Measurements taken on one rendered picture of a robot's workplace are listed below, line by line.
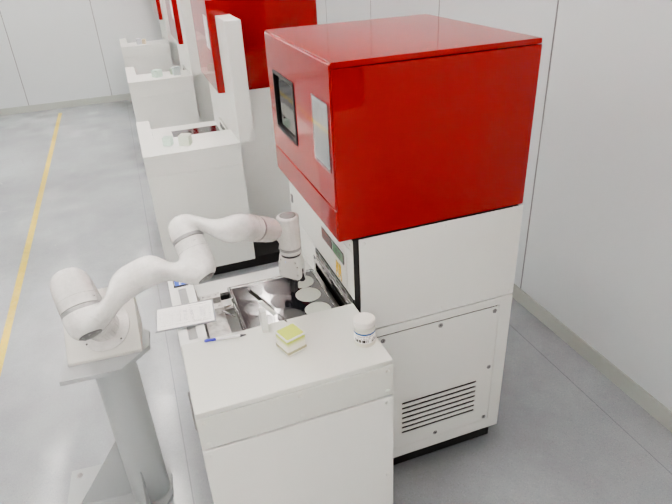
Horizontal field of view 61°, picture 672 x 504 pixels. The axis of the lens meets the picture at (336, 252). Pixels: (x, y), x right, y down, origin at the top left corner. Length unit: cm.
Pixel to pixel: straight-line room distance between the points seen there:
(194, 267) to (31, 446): 177
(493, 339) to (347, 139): 116
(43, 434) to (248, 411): 178
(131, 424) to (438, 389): 127
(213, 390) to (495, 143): 125
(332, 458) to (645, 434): 170
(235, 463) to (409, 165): 110
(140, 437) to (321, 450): 88
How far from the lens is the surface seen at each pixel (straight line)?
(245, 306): 225
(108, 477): 283
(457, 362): 252
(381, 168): 190
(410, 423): 262
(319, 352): 188
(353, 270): 202
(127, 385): 239
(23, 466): 326
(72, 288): 192
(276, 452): 192
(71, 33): 982
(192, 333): 206
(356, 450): 204
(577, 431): 311
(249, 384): 180
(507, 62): 204
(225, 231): 181
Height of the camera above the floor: 214
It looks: 29 degrees down
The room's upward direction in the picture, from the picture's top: 3 degrees counter-clockwise
